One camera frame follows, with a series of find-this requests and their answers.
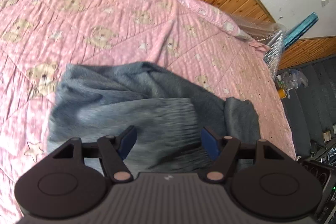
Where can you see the bubble wrap sheet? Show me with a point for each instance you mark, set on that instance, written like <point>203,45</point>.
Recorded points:
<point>274,53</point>

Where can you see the pink bear printed blanket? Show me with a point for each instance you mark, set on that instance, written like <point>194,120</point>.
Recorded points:
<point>105,3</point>

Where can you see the white wall socket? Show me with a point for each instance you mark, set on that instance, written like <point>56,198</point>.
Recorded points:
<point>325,1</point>

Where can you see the crumpled clear plastic bag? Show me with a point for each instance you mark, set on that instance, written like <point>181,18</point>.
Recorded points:
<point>294,79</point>

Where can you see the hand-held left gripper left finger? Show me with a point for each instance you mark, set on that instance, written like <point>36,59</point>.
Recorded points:
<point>127,144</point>

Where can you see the grey pants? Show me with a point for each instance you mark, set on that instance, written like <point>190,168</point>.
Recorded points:
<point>118,98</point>

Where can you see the teal board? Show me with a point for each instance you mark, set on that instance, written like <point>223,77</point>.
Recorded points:
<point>302,28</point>

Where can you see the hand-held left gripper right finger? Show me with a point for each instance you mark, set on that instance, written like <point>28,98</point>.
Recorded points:
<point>211,144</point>

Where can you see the black device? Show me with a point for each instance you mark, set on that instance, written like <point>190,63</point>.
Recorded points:
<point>319,179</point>

